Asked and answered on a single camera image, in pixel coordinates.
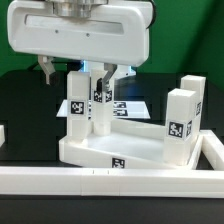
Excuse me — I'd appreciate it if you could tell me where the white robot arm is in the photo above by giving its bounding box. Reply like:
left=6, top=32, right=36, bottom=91
left=7, top=0, right=156, bottom=83

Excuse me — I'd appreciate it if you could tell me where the white desk top panel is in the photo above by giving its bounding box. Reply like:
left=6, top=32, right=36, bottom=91
left=59, top=119, right=203, bottom=170

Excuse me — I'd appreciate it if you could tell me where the white U-shaped obstacle fence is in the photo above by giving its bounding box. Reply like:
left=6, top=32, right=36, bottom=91
left=0, top=125, right=224, bottom=199

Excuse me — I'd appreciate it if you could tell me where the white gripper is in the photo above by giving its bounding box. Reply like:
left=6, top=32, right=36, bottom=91
left=7, top=0, right=150, bottom=92

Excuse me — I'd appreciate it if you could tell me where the sheet with four tags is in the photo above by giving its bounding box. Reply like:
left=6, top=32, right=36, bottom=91
left=56, top=100, right=150, bottom=119

